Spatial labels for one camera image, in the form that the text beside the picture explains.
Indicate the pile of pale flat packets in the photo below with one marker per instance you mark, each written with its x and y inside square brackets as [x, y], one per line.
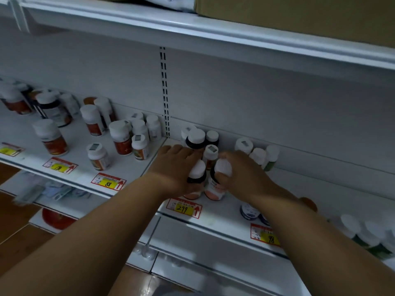
[52, 190]

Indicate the red round package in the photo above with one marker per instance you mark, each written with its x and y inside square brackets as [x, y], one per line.
[57, 219]

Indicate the person's left hand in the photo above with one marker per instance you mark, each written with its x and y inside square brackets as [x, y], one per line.
[171, 172]

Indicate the small white bottle, sticker cap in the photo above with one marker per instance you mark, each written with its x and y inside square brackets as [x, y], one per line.
[135, 115]
[98, 156]
[140, 147]

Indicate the bottle with sticker on cap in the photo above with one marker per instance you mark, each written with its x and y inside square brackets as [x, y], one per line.
[211, 151]

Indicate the white-capped bottle with pink label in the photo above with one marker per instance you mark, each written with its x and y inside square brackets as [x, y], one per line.
[214, 191]
[198, 171]

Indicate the brown cardboard box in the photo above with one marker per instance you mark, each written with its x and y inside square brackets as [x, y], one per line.
[293, 15]

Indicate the person's left fingers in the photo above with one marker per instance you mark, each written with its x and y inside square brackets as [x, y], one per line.
[182, 154]

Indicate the person's right fingers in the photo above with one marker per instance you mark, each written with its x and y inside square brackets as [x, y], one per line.
[233, 158]

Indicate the large dark bottle, white label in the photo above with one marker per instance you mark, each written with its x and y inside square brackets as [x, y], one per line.
[54, 109]

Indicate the white bottle with sticker cap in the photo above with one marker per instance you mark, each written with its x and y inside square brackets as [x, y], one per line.
[243, 145]

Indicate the person's right forearm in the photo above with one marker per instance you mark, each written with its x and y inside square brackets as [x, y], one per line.
[314, 249]

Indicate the red and yellow price tag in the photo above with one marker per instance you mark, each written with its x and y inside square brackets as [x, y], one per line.
[265, 235]
[108, 182]
[184, 208]
[60, 165]
[10, 149]

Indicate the dark bottle with printed lid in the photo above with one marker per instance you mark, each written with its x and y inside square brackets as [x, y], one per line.
[248, 211]

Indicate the person's left forearm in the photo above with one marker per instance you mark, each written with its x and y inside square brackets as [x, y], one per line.
[92, 237]

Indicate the white plastic bag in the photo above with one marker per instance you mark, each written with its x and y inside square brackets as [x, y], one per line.
[168, 1]

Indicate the person's right hand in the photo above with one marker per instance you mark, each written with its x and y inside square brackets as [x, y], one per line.
[247, 178]

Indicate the slotted white shelf upright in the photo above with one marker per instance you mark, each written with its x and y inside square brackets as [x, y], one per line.
[164, 89]

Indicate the dark bottle with white cap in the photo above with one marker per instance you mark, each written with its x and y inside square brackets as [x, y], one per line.
[212, 137]
[196, 138]

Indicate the white-capped bottle with orange label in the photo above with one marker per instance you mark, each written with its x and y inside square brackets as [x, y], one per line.
[105, 110]
[15, 101]
[51, 137]
[121, 138]
[92, 120]

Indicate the white-capped bottle with green label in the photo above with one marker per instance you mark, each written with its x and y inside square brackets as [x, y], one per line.
[272, 154]

